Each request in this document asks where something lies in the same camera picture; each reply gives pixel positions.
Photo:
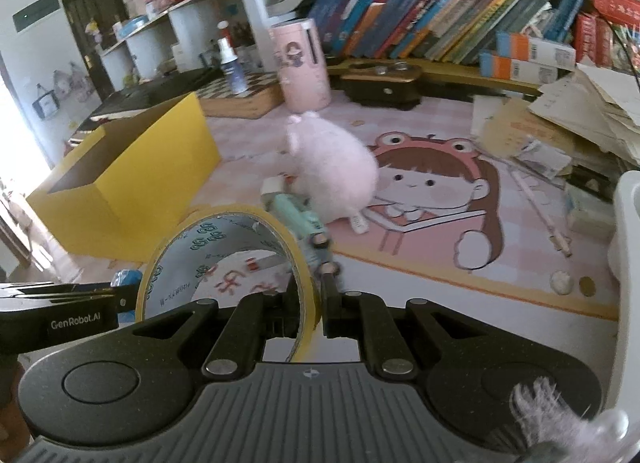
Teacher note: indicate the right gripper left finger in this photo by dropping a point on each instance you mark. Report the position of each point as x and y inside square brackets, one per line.
[258, 318]

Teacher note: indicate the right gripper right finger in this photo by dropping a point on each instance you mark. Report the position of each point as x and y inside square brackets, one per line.
[365, 318]

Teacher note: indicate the yellow tape roll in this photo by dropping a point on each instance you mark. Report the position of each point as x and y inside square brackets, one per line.
[229, 252]

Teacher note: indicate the pink plush pig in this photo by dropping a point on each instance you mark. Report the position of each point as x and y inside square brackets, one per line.
[333, 170]

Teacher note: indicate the white power adapter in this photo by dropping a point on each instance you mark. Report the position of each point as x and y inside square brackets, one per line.
[274, 185]

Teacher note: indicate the yellow cardboard box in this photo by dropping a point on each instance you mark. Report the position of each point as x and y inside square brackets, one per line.
[129, 182]

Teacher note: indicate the white pen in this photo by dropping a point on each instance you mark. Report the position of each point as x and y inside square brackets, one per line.
[556, 236]

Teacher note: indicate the wooden chessboard box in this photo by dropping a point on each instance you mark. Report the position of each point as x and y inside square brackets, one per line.
[262, 95]

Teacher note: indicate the pink cylindrical container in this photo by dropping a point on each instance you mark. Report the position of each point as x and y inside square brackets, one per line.
[301, 65]

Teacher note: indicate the black brown ukulele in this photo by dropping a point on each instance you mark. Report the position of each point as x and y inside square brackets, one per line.
[401, 84]

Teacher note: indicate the white spray bottle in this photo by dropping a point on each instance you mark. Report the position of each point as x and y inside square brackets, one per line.
[232, 68]

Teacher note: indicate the black keyboard piano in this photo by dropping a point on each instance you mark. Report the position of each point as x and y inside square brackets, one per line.
[149, 94]

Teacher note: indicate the white shelf unit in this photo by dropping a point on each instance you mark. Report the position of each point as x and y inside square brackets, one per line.
[191, 24]

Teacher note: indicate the white lap desk tray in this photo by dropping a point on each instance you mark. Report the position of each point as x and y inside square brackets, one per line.
[624, 261]

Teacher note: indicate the red bottle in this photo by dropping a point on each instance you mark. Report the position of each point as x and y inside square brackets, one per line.
[225, 31]

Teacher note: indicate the stack of loose papers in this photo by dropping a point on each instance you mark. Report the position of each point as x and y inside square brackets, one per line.
[589, 110]

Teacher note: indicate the row of books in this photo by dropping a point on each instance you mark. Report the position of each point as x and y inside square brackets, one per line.
[455, 31]

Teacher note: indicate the orange white box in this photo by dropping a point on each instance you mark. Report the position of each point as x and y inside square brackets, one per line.
[520, 58]

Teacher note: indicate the red box of books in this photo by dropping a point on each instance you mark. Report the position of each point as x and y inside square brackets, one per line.
[606, 32]

